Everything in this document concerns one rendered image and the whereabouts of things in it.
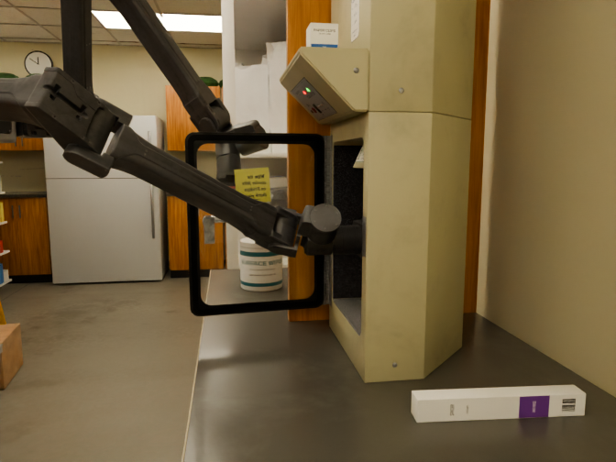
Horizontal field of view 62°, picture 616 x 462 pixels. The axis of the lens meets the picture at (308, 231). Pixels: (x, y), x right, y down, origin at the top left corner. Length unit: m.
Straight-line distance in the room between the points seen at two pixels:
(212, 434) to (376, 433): 0.24
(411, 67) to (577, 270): 0.51
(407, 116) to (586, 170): 0.38
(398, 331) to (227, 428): 0.33
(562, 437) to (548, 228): 0.48
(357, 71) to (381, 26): 0.08
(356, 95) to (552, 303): 0.61
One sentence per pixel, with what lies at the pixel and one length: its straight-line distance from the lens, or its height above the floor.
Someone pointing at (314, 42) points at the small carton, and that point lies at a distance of 0.96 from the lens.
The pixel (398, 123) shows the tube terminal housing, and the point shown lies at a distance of 0.88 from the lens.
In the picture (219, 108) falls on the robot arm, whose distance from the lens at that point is 1.23.
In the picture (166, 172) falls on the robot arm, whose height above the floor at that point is 1.31.
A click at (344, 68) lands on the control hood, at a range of 0.87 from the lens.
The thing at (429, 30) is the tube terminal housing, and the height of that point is 1.54.
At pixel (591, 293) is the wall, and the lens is 1.09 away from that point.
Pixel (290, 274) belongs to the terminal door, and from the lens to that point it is 1.17.
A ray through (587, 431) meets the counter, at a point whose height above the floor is 0.94.
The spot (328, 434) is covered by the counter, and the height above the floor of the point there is 0.94.
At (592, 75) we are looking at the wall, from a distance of 1.11.
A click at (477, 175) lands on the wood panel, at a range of 1.36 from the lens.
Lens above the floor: 1.33
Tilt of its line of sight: 8 degrees down
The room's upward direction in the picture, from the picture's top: straight up
